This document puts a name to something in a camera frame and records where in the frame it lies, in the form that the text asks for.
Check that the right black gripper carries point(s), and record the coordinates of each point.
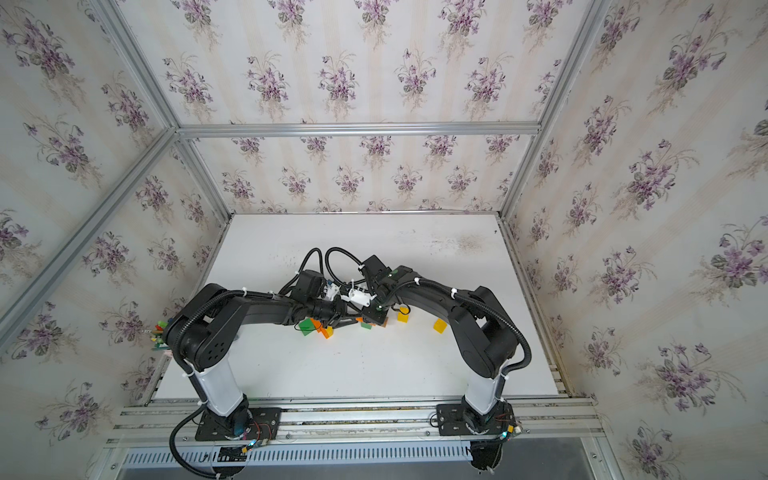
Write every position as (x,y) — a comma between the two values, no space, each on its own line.
(374,317)

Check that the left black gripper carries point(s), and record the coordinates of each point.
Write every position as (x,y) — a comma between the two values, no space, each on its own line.
(338,315)

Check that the orange long lego brick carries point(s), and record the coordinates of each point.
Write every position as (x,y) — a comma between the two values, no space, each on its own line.
(318,326)

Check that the small green lego brick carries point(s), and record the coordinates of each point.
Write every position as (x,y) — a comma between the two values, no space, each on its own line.
(307,326)

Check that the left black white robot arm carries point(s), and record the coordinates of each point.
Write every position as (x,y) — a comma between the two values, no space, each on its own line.
(201,335)

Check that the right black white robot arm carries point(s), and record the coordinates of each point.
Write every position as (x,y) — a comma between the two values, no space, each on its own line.
(488,341)

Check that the yellow lego brick hidden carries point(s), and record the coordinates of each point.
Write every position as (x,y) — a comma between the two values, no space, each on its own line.
(440,326)

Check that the pink pen cup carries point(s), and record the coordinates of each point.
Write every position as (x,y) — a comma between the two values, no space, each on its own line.
(157,335)

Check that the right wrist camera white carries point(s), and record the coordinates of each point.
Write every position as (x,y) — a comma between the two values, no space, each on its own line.
(358,297)

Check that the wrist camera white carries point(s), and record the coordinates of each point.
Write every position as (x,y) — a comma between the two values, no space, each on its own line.
(358,297)
(331,291)

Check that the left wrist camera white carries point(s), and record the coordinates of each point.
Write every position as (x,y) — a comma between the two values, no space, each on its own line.
(331,291)

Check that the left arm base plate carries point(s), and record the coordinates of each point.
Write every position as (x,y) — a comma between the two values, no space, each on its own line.
(256,424)

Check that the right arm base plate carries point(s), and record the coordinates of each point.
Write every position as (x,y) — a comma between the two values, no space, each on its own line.
(459,419)

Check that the aluminium front rail frame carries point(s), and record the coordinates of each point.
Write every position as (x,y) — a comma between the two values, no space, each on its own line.
(341,431)

